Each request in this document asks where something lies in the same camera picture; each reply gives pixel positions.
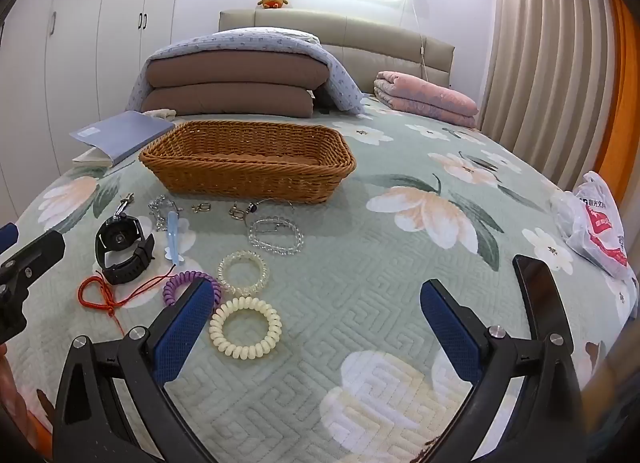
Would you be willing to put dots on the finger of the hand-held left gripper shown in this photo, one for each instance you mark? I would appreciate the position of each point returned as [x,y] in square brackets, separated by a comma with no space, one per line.
[7,238]
[40,250]

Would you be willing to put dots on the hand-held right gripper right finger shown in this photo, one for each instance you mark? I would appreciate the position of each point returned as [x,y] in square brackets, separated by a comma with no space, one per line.
[450,328]

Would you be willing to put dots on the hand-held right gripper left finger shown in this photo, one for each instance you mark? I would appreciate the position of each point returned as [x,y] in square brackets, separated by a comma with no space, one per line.
[182,323]

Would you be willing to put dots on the black wrist watch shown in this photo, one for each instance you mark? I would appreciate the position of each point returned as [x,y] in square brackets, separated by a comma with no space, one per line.
[120,270]

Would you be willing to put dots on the light blue hair clip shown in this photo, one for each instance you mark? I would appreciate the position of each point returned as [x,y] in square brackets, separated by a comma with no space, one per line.
[173,238]

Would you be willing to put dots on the silver key clasp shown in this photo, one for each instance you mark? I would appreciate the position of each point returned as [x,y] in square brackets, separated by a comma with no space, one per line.
[122,203]

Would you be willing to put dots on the small gold clasp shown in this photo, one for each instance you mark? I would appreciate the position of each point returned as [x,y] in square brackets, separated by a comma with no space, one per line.
[200,208]

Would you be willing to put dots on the brown wicker basket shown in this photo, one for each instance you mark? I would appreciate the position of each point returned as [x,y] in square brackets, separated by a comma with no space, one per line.
[250,178]

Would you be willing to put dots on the blue book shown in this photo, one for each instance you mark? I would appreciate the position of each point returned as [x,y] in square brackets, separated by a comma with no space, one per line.
[120,135]

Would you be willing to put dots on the white plastic bag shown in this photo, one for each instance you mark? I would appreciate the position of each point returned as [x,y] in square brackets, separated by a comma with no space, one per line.
[595,228]

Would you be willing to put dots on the cream fluffy cloth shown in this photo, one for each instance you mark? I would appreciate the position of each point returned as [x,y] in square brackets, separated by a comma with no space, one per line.
[160,113]

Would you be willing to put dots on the white wardrobe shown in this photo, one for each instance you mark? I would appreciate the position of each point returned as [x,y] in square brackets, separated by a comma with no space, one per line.
[90,43]

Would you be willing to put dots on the folded pink blanket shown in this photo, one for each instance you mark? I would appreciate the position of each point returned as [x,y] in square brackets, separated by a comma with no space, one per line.
[425,93]

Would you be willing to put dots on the folded brown quilt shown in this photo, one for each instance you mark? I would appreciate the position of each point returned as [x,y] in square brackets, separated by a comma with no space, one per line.
[225,78]

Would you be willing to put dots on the beige curtain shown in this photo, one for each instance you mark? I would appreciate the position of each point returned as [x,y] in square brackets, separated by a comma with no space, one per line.
[545,53]

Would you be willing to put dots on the blue patterned blanket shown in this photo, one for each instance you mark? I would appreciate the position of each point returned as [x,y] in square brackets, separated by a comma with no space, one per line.
[250,38]

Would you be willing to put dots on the orange curtain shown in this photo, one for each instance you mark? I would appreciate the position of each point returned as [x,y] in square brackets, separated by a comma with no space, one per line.
[625,93]

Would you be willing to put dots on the beige padded headboard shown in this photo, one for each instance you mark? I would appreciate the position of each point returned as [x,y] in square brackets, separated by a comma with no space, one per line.
[380,38]

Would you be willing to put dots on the orange plush toy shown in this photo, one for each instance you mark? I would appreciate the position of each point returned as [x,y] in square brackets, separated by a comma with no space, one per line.
[272,0]

